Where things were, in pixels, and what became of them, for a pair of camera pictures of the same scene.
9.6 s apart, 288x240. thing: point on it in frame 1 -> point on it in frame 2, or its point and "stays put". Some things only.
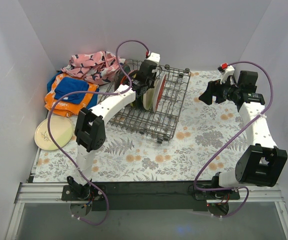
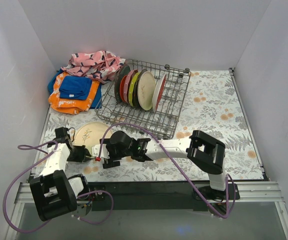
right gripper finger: x=212 y=90 -> x=111 y=164
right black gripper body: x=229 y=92 -> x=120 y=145
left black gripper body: x=142 y=90 -> x=80 y=154
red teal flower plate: x=158 y=92 stays put
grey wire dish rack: x=160 y=89 stays put
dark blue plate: x=119 y=75 stays put
